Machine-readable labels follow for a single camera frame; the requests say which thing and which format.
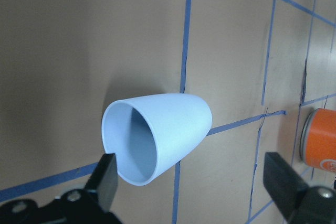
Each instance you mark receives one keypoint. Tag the orange round container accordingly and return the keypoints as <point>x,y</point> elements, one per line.
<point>317,144</point>

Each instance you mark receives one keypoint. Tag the light blue plastic cup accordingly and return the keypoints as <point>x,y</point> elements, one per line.
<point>150,134</point>

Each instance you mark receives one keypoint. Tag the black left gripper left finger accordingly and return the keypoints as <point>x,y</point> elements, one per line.
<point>90,204</point>

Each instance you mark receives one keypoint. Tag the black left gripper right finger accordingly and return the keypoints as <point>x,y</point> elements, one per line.
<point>295,199</point>

